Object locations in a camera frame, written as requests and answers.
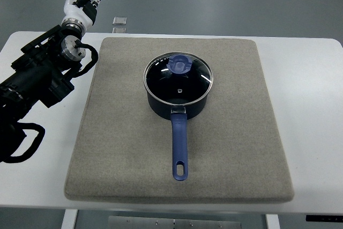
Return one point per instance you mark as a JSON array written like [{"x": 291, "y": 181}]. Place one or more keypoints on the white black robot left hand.
[{"x": 84, "y": 12}]

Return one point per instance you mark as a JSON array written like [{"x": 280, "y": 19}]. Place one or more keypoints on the glass pot lid blue knob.
[{"x": 178, "y": 78}]

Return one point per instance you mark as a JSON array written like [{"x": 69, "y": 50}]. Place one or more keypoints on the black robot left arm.
[{"x": 43, "y": 73}]

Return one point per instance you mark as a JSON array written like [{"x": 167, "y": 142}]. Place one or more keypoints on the upper floor socket plate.
[{"x": 119, "y": 20}]

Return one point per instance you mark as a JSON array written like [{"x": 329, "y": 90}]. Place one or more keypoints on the floor socket plate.
[
  {"x": 119, "y": 20},
  {"x": 119, "y": 30}
]

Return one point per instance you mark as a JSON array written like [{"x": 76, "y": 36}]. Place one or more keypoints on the lower floor socket plate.
[{"x": 119, "y": 30}]

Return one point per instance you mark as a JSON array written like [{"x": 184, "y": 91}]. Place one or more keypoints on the dark blue saucepan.
[{"x": 178, "y": 115}]

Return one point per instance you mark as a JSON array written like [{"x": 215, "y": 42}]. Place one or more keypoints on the beige fabric mat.
[{"x": 231, "y": 152}]

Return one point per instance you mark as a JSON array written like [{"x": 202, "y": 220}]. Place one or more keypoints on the white left table leg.
[{"x": 69, "y": 219}]

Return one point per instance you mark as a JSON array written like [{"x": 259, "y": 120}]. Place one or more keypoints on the white table leg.
[
  {"x": 69, "y": 219},
  {"x": 272, "y": 221}
]

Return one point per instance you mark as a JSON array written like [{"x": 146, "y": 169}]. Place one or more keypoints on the metal plate under table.
[{"x": 143, "y": 222}]

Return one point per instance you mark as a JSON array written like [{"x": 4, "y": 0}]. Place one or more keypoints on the white right table leg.
[{"x": 272, "y": 221}]

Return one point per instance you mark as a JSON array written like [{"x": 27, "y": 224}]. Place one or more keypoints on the black table control panel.
[{"x": 324, "y": 218}]

